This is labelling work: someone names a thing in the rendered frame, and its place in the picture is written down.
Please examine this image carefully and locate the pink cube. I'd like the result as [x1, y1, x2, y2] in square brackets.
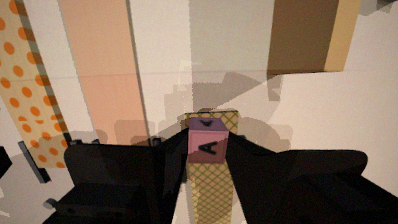
[188, 117, 229, 164]

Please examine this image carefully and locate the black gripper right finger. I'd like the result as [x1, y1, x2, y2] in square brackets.
[225, 131, 368, 224]

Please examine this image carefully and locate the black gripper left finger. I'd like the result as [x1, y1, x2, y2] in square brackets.
[63, 128, 189, 224]

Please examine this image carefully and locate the yellow strip with green crosshatch pattern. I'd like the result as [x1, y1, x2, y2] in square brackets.
[184, 110, 239, 224]

